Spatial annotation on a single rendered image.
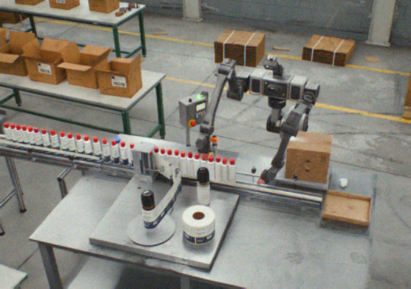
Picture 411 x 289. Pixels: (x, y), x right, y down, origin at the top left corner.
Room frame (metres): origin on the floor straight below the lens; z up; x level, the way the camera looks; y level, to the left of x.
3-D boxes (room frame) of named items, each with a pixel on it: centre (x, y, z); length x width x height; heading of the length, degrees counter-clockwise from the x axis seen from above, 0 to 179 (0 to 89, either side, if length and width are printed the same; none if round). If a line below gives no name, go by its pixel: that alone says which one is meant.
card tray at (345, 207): (2.66, -0.92, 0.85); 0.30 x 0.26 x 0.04; 71
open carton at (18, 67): (5.13, 2.05, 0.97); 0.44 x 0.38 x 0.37; 160
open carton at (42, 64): (4.96, 1.65, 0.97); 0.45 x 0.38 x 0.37; 158
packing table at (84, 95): (5.07, 1.60, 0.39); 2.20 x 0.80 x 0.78; 65
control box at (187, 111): (3.09, 0.10, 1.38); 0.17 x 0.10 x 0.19; 126
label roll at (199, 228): (2.41, 0.07, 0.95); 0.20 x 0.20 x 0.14
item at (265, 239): (2.75, -0.03, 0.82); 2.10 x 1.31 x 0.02; 71
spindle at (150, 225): (2.46, 0.38, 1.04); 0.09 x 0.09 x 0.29
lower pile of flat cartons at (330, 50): (7.05, -1.80, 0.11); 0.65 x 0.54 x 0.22; 62
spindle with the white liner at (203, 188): (2.69, 0.04, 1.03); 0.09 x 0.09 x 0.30
